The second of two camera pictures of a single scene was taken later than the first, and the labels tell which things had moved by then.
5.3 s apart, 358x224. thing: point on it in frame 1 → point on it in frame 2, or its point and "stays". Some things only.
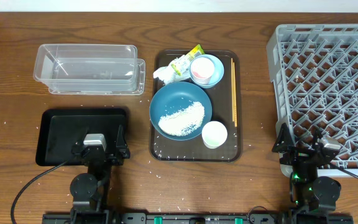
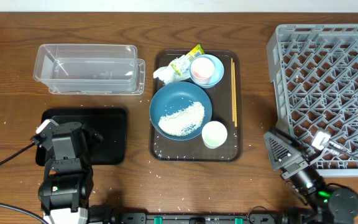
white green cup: [214, 134] stays
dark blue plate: [179, 110] stays
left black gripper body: [115, 161] → [89, 137]
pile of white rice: [183, 122] stays
